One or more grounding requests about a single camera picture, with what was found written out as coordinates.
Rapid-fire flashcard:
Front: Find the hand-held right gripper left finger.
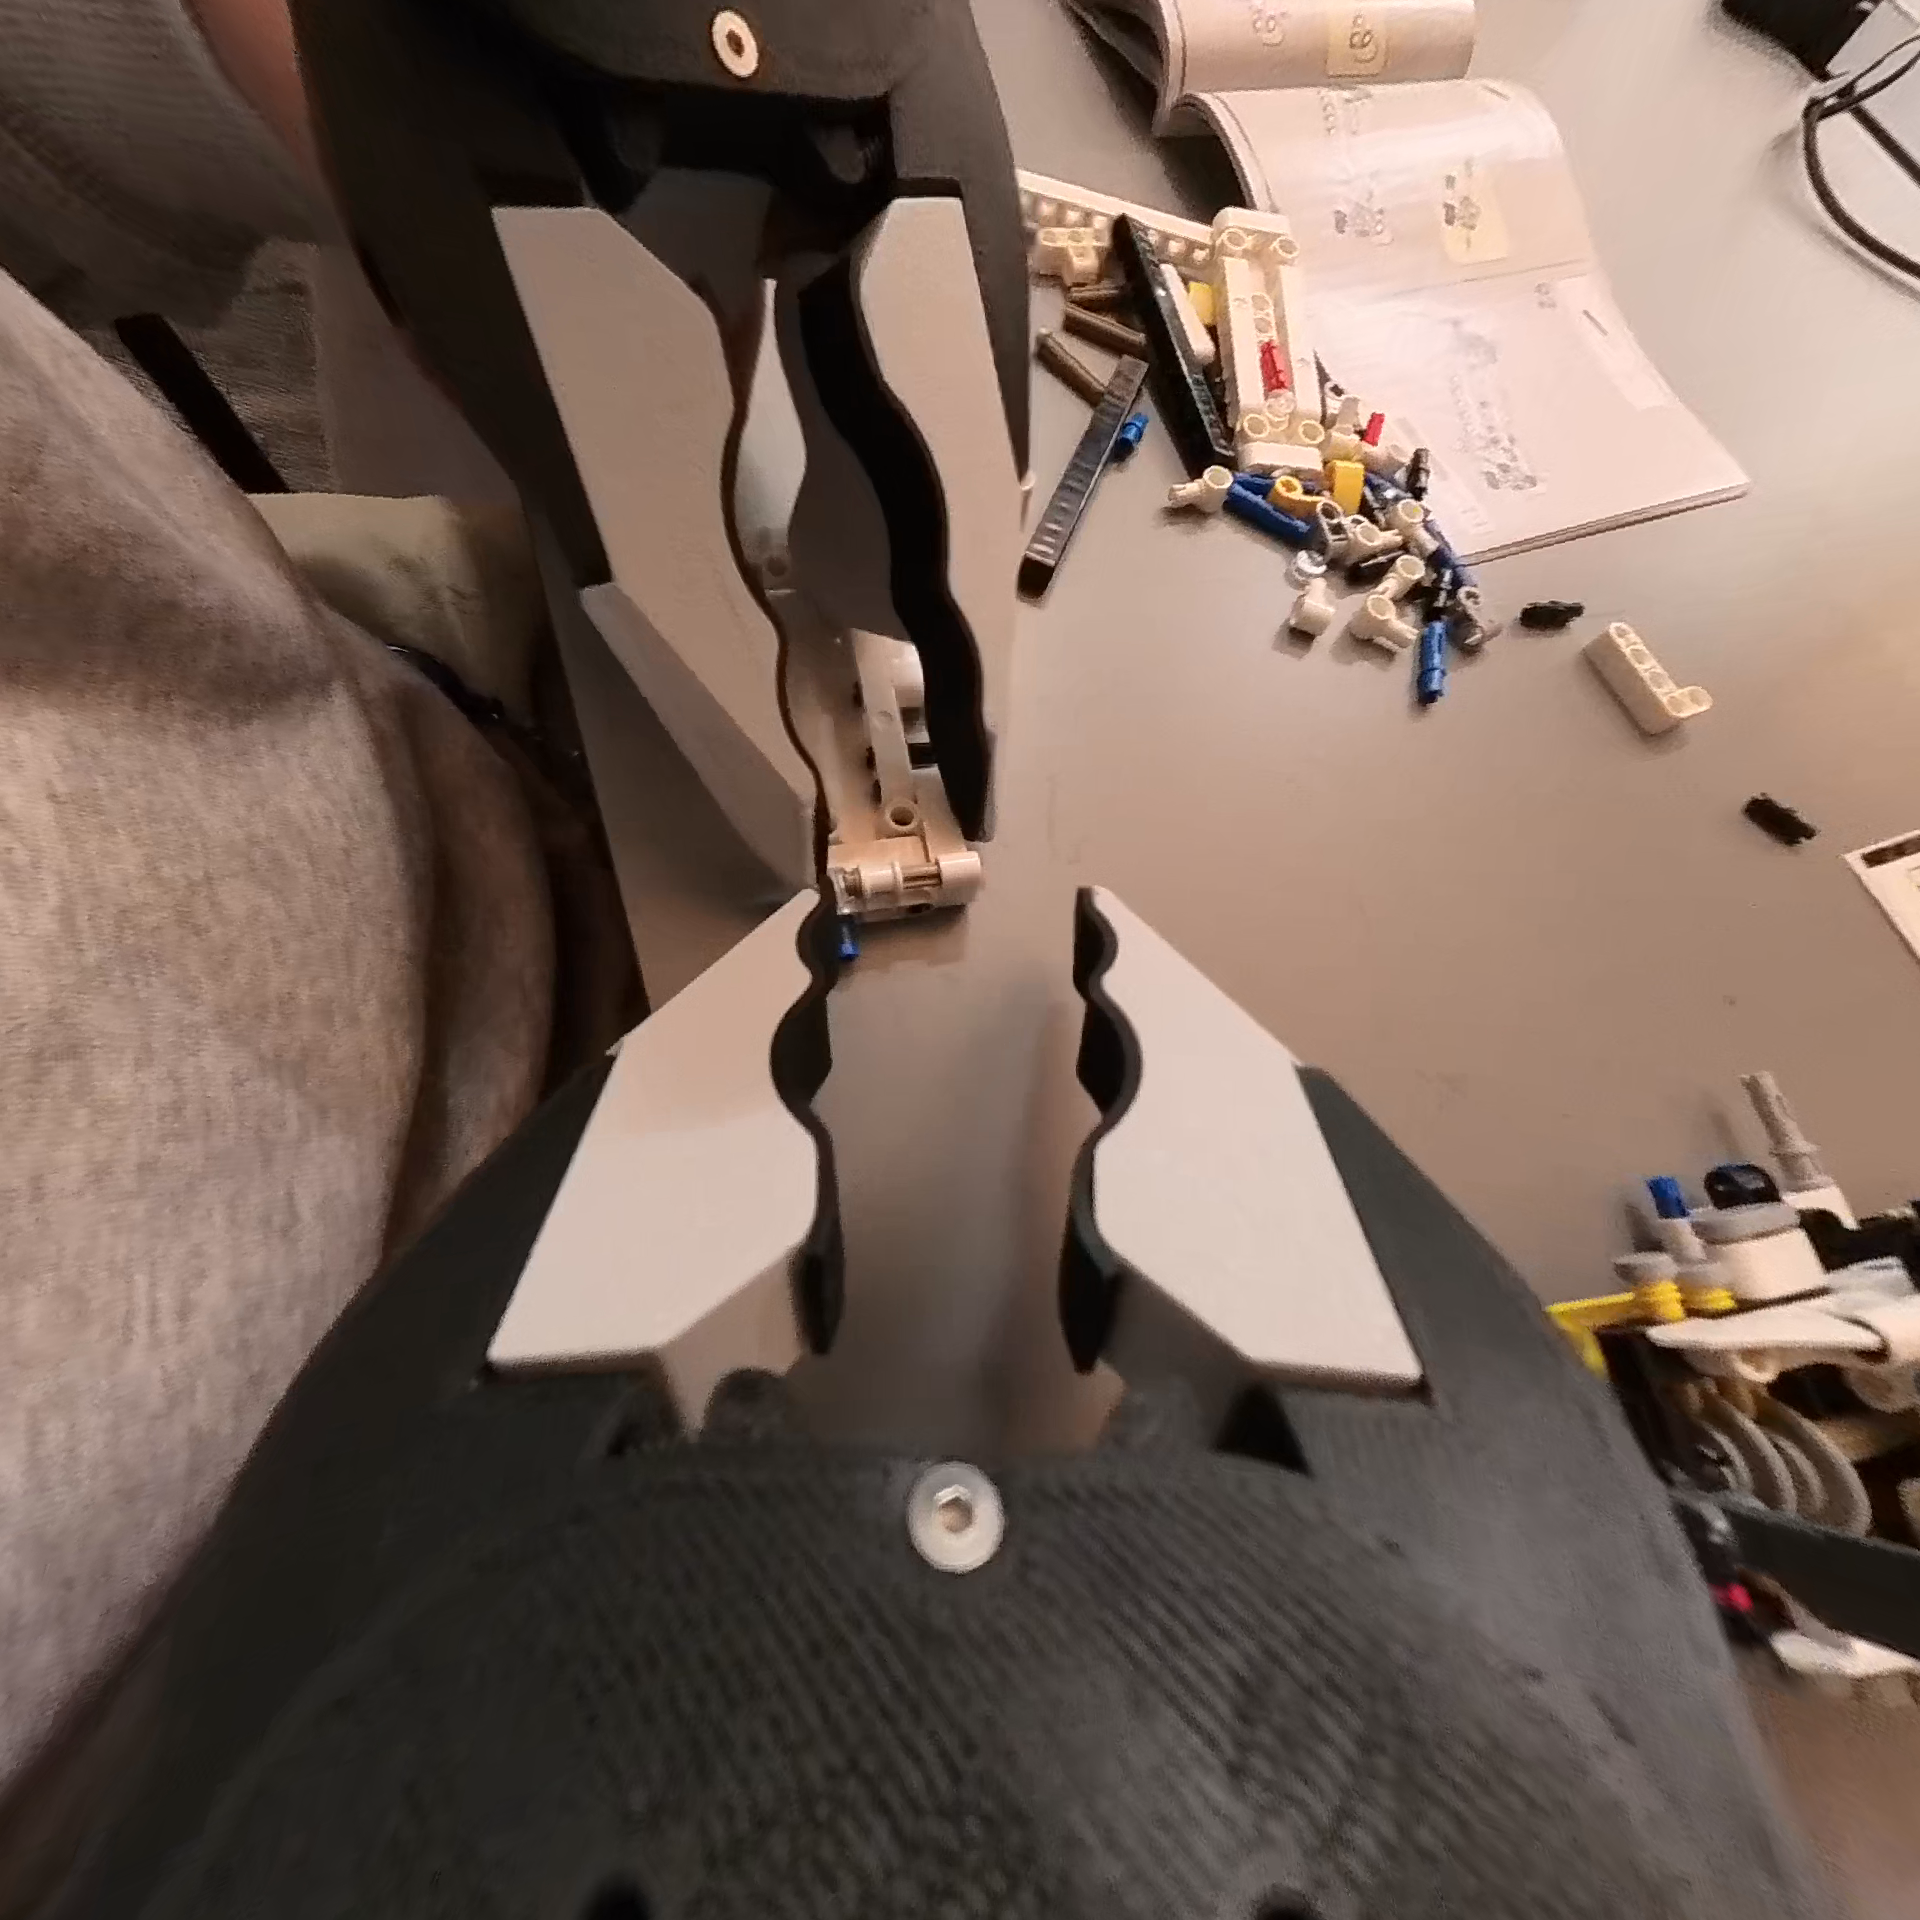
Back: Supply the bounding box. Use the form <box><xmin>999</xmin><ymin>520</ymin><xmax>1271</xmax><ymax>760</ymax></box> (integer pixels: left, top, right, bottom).
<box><xmin>483</xmin><ymin>884</ymin><xmax>843</xmax><ymax>1391</ymax></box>

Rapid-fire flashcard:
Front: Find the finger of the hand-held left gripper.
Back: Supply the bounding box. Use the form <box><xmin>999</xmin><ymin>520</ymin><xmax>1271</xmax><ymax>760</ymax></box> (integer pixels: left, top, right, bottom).
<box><xmin>779</xmin><ymin>193</ymin><xmax>1037</xmax><ymax>844</ymax></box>
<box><xmin>492</xmin><ymin>200</ymin><xmax>843</xmax><ymax>903</ymax></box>

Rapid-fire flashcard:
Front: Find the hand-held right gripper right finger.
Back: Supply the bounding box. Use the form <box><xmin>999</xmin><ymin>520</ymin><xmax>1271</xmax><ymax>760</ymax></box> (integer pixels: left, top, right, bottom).
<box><xmin>1050</xmin><ymin>883</ymin><xmax>1432</xmax><ymax>1392</ymax></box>

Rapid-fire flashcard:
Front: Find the pile of small lego pieces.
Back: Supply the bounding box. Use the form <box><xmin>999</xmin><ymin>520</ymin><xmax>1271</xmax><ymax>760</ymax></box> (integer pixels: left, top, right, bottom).
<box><xmin>1170</xmin><ymin>435</ymin><xmax>1504</xmax><ymax>708</ymax></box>

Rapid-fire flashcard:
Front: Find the zebra striped lego airplane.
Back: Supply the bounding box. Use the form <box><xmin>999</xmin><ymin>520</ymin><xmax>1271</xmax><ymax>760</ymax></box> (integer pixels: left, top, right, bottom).
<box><xmin>1549</xmin><ymin>1072</ymin><xmax>1920</xmax><ymax>1683</ymax></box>

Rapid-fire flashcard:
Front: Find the person's left forearm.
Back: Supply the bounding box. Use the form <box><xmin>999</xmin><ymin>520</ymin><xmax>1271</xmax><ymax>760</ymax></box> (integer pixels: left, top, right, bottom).
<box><xmin>0</xmin><ymin>0</ymin><xmax>327</xmax><ymax>297</ymax></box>

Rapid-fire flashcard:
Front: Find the black lego beam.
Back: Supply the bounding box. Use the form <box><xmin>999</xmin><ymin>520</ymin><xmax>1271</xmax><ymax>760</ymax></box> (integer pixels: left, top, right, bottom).
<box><xmin>1020</xmin><ymin>358</ymin><xmax>1153</xmax><ymax>603</ymax></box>

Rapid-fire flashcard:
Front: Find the long white lego beam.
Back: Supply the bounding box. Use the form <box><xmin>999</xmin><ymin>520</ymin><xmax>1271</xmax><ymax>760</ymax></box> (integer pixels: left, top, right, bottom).
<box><xmin>1014</xmin><ymin>167</ymin><xmax>1209</xmax><ymax>259</ymax></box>

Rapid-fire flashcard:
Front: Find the lego instruction booklet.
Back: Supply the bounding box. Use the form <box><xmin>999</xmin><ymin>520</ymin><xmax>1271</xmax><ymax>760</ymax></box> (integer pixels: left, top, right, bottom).
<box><xmin>1063</xmin><ymin>0</ymin><xmax>1756</xmax><ymax>570</ymax></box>

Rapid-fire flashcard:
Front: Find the white angled lego beam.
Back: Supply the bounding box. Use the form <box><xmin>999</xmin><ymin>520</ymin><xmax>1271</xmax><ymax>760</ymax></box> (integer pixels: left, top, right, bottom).
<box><xmin>1581</xmin><ymin>623</ymin><xmax>1715</xmax><ymax>736</ymax></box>

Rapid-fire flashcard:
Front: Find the person's grey clothing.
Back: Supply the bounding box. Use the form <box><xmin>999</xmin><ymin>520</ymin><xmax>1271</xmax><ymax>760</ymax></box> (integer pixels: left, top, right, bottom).
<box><xmin>0</xmin><ymin>274</ymin><xmax>563</xmax><ymax>1826</ymax></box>

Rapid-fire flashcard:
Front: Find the zebra sticker sheet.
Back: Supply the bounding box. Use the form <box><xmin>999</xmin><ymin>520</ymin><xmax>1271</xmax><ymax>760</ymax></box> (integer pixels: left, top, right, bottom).
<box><xmin>1841</xmin><ymin>836</ymin><xmax>1920</xmax><ymax>965</ymax></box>

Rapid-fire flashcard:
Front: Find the black power brick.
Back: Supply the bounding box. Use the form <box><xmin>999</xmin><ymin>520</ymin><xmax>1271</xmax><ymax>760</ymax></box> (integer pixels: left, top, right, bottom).
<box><xmin>1722</xmin><ymin>0</ymin><xmax>1891</xmax><ymax>82</ymax></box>

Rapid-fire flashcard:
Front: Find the white lego frame assembly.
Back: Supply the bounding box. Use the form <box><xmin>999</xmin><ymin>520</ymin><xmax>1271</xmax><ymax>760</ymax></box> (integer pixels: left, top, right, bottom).
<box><xmin>1120</xmin><ymin>205</ymin><xmax>1344</xmax><ymax>475</ymax></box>

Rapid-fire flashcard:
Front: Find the black cable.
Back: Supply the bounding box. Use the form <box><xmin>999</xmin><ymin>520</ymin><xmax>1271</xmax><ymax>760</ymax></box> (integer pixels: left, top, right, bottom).
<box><xmin>1794</xmin><ymin>37</ymin><xmax>1920</xmax><ymax>287</ymax></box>

